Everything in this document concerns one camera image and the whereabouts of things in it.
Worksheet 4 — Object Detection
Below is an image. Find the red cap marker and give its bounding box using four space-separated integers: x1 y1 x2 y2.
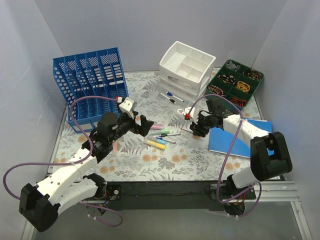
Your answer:
180 127 193 134

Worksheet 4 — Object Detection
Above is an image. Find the blue highlighter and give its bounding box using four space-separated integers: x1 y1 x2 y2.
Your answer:
145 135 166 146

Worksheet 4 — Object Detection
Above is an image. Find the yellow highlighter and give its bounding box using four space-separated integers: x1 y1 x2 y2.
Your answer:
143 139 166 150

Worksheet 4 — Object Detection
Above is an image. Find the green highlighter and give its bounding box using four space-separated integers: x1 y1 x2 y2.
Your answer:
149 128 170 136

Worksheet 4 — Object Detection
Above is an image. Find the orange pink highlighter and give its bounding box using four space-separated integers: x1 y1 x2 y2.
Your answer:
112 140 118 156

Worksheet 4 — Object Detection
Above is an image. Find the blue cap marker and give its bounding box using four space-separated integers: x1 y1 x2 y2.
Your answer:
166 91 184 102

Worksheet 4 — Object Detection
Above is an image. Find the white drawer organizer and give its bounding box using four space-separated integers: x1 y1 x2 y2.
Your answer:
159 41 216 102

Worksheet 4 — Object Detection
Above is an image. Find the blue plastic file rack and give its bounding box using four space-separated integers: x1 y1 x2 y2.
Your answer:
53 47 129 134

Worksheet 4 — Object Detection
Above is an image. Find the black cap marker front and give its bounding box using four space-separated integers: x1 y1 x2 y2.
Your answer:
160 92 176 104

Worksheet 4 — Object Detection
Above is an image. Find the black cap marker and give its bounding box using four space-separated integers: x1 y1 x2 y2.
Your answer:
159 133 181 137
160 92 176 104

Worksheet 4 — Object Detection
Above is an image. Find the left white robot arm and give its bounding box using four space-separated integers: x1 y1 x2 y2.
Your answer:
19 112 154 232

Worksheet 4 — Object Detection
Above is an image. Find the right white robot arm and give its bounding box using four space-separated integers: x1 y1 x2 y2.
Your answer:
183 98 293 199

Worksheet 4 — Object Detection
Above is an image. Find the purple highlighter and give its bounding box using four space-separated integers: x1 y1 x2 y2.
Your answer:
151 124 165 130

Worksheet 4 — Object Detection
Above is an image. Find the blue pen marker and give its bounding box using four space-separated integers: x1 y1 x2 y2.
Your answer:
156 136 176 144

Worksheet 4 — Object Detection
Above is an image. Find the black cap marker middle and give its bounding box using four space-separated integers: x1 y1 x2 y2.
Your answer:
159 133 181 137

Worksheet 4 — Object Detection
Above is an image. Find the blue notebook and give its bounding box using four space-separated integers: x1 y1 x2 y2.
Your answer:
208 118 273 159

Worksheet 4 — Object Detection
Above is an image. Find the green compartment tray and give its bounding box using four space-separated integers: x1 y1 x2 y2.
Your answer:
205 59 265 110

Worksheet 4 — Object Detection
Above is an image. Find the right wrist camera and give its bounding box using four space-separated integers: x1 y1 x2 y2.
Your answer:
183 106 199 124

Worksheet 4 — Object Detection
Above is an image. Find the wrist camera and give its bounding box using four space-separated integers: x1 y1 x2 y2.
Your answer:
183 106 199 124
116 96 137 119

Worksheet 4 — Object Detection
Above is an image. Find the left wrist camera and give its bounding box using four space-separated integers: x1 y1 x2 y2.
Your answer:
116 96 137 119

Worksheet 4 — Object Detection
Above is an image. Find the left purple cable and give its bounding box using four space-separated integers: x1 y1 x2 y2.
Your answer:
2 96 124 227

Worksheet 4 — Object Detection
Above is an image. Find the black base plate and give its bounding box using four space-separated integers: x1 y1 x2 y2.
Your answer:
77 180 258 212

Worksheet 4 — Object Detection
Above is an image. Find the aluminium frame rail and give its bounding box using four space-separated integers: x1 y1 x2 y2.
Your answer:
22 181 312 240

